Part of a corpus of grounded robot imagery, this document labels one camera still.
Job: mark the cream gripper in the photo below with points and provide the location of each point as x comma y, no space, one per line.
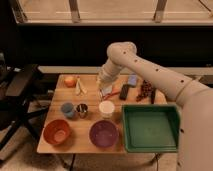
101,85

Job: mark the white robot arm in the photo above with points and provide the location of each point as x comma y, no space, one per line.
195,148

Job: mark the purple bowl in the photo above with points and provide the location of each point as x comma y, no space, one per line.
103,134

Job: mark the orange bowl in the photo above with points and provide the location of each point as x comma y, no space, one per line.
56,132

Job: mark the blue cloth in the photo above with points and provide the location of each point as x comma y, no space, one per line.
107,90

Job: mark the orange carrot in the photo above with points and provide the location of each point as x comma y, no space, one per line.
111,94

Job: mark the white cup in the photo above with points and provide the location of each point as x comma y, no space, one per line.
106,109

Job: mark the black rectangular block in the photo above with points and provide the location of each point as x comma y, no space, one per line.
124,92

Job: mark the peeled banana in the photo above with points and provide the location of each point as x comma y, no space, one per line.
80,88

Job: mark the blue sponge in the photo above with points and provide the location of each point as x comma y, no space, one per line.
132,80

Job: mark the orange apple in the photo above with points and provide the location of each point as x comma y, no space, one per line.
70,81

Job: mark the blue cup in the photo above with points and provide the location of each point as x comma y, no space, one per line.
68,110

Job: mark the dark red grapes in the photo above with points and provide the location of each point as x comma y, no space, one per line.
145,91

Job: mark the black marker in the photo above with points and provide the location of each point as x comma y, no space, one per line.
153,94

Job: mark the green plastic tray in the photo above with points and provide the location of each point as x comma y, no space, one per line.
150,128

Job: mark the black chair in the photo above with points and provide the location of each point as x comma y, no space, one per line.
16,92

